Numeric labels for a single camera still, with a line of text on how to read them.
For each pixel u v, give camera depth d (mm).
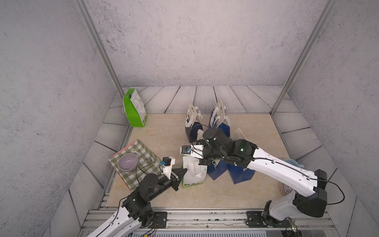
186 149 530
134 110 1004
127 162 915
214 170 766
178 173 667
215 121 917
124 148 1011
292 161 858
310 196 409
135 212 536
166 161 614
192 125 897
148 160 934
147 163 912
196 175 735
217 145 494
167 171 637
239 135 770
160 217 730
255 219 728
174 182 618
